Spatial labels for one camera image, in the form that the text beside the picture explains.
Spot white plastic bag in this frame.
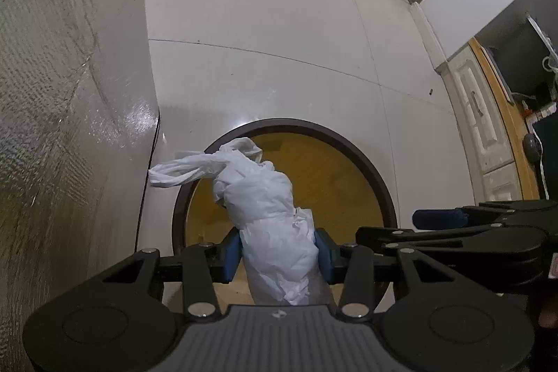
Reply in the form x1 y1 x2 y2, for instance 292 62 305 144
149 137 334 306

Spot round brown trash bin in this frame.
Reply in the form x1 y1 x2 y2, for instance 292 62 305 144
171 117 398 307

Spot white kitchen cabinets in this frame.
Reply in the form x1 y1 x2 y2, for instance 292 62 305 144
441 44 523 203

